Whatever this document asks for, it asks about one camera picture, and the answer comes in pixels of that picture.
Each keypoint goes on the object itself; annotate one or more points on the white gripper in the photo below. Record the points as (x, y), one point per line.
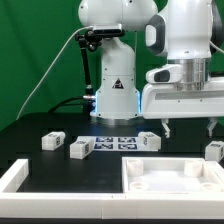
(163, 101)

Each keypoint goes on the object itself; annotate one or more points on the white square tabletop part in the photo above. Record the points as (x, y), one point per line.
(171, 175)

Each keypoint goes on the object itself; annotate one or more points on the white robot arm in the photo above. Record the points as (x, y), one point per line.
(184, 32)

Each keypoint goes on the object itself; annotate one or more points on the tag marker sheet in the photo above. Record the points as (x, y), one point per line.
(107, 143)

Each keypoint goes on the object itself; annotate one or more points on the white U-shaped fence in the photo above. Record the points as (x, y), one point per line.
(13, 204)

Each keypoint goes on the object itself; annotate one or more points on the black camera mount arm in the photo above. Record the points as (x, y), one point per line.
(87, 66)

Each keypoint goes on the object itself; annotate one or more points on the grey camera on mount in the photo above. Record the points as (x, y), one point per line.
(112, 30)

